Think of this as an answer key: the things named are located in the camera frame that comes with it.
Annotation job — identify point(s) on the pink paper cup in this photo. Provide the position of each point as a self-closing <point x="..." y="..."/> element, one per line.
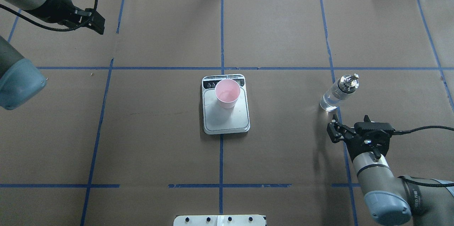
<point x="227" y="92"/>

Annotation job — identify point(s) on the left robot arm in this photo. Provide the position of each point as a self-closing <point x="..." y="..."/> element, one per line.
<point x="20" y="78"/>

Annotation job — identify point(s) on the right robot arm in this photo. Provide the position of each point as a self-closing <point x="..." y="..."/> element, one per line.
<point x="392" y="201"/>

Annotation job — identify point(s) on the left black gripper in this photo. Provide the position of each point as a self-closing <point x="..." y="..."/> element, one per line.
<point x="59" y="9"/>

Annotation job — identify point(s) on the silver kitchen scale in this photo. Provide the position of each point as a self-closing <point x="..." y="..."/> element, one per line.
<point x="217" y="120"/>

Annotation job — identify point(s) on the clear glass sauce bottle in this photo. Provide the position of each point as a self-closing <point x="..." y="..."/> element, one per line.
<point x="340" y="90"/>

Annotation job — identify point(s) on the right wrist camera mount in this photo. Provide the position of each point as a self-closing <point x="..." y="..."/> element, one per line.
<point x="374" y="137"/>

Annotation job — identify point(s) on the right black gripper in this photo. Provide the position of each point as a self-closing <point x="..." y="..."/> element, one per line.
<point x="353" y="145"/>

